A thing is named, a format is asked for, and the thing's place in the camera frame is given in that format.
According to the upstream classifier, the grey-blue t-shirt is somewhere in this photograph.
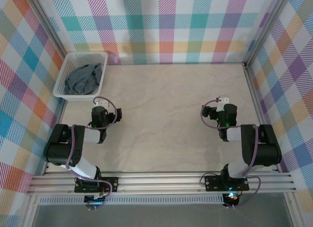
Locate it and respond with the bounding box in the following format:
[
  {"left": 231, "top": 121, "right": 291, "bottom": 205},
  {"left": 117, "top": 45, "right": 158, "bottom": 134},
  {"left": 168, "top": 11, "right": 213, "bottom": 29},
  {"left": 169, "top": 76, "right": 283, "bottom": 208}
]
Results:
[{"left": 64, "top": 63, "right": 103, "bottom": 95}]

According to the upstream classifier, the white plastic mesh basket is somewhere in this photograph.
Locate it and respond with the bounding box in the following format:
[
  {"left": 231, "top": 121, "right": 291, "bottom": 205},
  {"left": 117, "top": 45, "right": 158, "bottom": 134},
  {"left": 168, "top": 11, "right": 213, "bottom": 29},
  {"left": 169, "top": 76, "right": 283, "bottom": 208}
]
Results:
[{"left": 53, "top": 51, "right": 109, "bottom": 102}]

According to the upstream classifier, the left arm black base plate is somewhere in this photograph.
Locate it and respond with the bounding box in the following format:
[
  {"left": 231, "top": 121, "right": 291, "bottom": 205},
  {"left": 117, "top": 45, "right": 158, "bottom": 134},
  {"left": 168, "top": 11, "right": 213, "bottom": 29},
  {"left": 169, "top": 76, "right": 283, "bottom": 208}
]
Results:
[{"left": 74, "top": 177, "right": 119, "bottom": 193}]

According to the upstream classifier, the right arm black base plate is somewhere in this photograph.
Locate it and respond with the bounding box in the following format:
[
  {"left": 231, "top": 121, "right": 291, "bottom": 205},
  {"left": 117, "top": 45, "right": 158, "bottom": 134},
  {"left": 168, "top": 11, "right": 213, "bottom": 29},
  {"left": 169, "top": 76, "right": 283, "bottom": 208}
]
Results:
[{"left": 204, "top": 174, "right": 250, "bottom": 192}]

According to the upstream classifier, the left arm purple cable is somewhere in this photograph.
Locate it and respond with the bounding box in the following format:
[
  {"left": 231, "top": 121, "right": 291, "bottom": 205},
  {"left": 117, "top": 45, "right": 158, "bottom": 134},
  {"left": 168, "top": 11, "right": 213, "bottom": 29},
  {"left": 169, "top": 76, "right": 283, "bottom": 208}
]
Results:
[{"left": 65, "top": 96, "right": 117, "bottom": 210}]

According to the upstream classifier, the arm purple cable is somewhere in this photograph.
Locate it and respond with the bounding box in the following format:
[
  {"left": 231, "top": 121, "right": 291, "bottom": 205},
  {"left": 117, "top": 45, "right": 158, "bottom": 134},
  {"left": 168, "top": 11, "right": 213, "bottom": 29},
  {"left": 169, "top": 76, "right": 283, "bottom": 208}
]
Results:
[
  {"left": 65, "top": 96, "right": 117, "bottom": 210},
  {"left": 201, "top": 98, "right": 261, "bottom": 209}
]

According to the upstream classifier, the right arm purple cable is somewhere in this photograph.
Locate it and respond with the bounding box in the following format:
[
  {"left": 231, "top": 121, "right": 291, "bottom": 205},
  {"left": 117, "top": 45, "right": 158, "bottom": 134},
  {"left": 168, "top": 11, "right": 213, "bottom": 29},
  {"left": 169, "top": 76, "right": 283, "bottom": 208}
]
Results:
[{"left": 201, "top": 98, "right": 261, "bottom": 209}]

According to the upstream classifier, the wide aluminium mounting rail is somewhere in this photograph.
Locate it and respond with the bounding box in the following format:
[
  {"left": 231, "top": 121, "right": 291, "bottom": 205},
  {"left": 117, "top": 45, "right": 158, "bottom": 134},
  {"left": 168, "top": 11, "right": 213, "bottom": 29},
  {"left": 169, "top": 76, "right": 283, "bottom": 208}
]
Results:
[{"left": 26, "top": 172, "right": 298, "bottom": 196}]

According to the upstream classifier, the aluminium frame post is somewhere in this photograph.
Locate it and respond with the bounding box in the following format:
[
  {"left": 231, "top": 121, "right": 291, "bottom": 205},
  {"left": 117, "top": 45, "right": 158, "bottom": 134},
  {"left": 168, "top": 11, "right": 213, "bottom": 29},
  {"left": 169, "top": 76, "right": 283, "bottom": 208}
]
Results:
[
  {"left": 245, "top": 0, "right": 291, "bottom": 68},
  {"left": 24, "top": 0, "right": 69, "bottom": 60}
]

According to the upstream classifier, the slotted grey cable duct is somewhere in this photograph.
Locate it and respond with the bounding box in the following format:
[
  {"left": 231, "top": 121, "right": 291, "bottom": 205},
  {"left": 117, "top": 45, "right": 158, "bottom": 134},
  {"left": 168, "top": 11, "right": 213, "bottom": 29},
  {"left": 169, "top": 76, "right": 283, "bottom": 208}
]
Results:
[{"left": 38, "top": 194, "right": 224, "bottom": 205}]

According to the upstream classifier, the aluminium frame leg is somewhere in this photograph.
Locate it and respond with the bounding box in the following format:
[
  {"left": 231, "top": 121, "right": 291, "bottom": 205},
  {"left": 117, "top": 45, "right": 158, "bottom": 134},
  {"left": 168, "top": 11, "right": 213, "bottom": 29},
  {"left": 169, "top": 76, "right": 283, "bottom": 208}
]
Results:
[
  {"left": 284, "top": 191, "right": 306, "bottom": 227},
  {"left": 22, "top": 195, "right": 41, "bottom": 227}
]

